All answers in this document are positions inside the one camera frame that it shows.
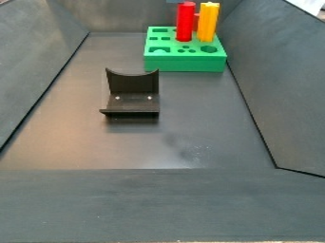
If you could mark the blue rectangular block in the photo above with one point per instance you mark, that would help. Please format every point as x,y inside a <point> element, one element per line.
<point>174,1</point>

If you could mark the green shape sorter board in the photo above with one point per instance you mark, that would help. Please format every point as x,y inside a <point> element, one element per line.
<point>169,55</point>

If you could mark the black curved holder stand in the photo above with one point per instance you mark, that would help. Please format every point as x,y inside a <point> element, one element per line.
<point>134,93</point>

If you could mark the small orange-red peg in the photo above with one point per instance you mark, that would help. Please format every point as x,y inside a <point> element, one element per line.
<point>196,19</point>

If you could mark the red cylinder peg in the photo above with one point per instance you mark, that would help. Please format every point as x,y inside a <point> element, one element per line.
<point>185,18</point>

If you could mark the yellow star-shaped peg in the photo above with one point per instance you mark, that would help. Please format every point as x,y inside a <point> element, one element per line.
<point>208,21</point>

